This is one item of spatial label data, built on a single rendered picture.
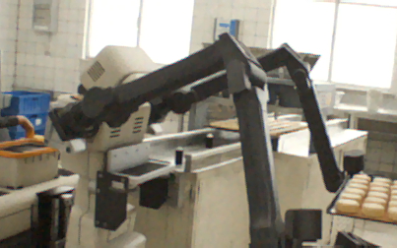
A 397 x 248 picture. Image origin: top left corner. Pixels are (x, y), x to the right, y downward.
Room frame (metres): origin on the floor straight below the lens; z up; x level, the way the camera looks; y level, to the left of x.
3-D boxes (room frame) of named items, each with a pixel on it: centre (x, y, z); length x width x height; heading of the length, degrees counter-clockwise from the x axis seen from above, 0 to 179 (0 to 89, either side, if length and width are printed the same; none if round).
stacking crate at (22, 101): (6.02, 2.79, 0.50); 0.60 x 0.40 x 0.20; 169
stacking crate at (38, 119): (6.02, 2.79, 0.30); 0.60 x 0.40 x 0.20; 167
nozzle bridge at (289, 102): (2.76, 0.02, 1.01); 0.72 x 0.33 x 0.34; 67
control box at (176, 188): (1.96, 0.36, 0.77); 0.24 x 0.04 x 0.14; 67
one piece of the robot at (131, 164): (1.51, 0.35, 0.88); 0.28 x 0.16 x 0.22; 164
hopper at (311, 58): (2.76, 0.02, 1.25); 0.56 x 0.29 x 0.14; 67
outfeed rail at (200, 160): (2.80, -0.16, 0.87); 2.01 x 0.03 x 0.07; 157
